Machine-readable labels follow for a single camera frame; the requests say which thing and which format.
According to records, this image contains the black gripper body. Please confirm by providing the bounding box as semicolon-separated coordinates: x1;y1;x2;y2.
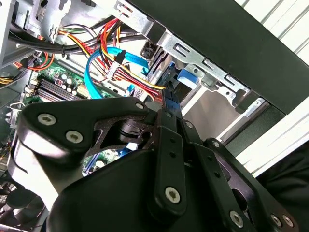
45;148;225;232

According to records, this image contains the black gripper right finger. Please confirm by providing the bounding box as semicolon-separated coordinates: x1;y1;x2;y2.
170;93;300;232

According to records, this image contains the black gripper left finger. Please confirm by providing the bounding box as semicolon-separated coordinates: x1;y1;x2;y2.
17;90;188;217

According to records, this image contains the red yellow orange power wire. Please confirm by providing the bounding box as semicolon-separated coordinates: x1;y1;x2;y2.
100;18;171;99

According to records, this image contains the hard disk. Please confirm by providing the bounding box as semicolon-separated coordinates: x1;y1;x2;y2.
144;44;243;140

